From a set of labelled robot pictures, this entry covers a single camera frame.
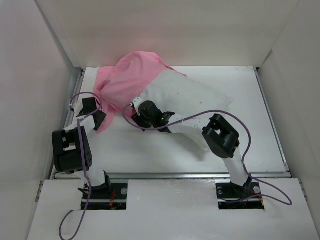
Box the pink satin pillowcase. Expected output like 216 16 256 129
93 51 184 133

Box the white pillow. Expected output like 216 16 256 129
136 68 235 161

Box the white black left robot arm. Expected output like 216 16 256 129
52 97 112 199

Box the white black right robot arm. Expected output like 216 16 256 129
129 97 252 198

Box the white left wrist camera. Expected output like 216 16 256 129
69 100 83 117

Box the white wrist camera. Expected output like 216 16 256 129
69 100 83 117
130 96 144 113

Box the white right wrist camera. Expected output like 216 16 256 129
130 96 144 113

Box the aluminium front table rail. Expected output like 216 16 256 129
49 170 293 180

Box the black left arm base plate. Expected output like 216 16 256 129
78 182 128 211

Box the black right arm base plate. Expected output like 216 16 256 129
215 182 265 210

